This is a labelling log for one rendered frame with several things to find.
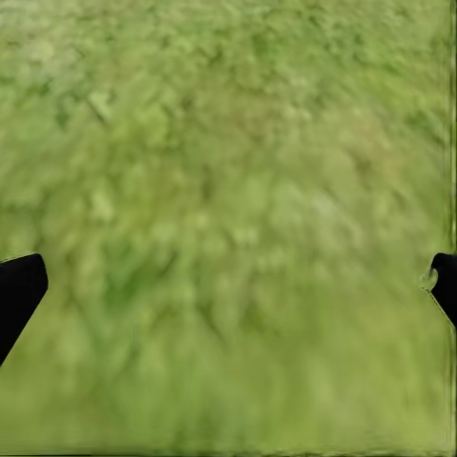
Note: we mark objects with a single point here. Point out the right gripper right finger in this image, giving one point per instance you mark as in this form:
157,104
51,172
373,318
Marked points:
441,280

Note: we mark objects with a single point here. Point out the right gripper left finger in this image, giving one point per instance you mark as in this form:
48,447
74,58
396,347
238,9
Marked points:
23,283

